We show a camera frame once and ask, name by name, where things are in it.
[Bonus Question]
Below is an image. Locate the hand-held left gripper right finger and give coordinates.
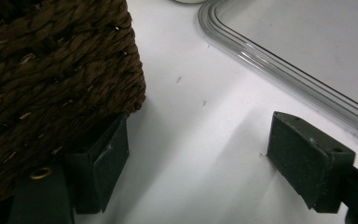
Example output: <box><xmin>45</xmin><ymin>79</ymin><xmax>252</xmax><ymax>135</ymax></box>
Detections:
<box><xmin>266</xmin><ymin>111</ymin><xmax>358</xmax><ymax>224</ymax></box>

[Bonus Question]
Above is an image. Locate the clear plastic lid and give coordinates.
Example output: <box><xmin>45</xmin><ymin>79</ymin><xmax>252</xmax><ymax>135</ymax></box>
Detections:
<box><xmin>198</xmin><ymin>0</ymin><xmax>358</xmax><ymax>146</ymax></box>

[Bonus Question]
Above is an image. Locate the brown wicker basket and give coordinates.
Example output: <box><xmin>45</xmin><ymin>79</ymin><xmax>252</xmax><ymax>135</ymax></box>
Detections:
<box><xmin>0</xmin><ymin>0</ymin><xmax>147</xmax><ymax>211</ymax></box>

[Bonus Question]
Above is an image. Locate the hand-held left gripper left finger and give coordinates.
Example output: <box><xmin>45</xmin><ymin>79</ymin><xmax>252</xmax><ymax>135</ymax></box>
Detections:
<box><xmin>8</xmin><ymin>115</ymin><xmax>131</xmax><ymax>224</ymax></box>

